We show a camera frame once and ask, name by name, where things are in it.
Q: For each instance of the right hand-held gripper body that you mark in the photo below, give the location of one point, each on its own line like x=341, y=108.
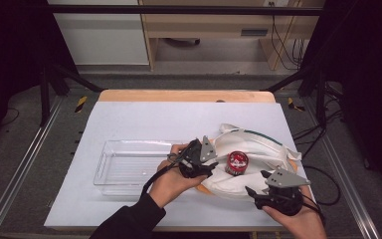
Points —
x=283, y=191

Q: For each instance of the white table mat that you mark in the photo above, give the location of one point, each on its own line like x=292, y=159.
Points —
x=152, y=119

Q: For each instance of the light wooden desk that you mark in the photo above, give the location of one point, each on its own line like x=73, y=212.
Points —
x=212, y=23

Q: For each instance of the yellow black tape piece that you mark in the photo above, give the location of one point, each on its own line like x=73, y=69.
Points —
x=293, y=104
x=81, y=104

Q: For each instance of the aluminium rail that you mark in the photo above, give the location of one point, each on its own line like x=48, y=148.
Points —
x=344, y=179
x=16, y=169

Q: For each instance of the white cabinet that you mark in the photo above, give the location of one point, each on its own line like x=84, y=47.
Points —
x=102, y=36

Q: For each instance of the person's left hand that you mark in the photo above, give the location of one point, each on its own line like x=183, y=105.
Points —
x=172, y=186

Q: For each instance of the black horizontal bar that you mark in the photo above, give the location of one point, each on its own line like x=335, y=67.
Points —
x=179, y=10

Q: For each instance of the black metal stand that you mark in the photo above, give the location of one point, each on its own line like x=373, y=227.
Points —
x=44, y=96
x=320, y=96

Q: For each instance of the clear plastic tray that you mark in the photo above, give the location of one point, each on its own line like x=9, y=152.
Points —
x=129, y=166

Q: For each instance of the white patterned tote bag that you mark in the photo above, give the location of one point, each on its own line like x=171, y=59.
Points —
x=265, y=146

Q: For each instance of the person's right hand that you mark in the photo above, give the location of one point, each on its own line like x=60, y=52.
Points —
x=301, y=222

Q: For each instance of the wooden table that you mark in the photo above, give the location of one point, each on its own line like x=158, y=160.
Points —
x=179, y=95

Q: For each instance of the black curtain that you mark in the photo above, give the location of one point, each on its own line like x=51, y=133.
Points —
x=371, y=83
x=10, y=49

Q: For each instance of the red can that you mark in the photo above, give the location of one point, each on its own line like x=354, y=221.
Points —
x=236, y=162

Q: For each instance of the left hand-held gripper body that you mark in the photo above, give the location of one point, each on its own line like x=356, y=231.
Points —
x=195, y=159

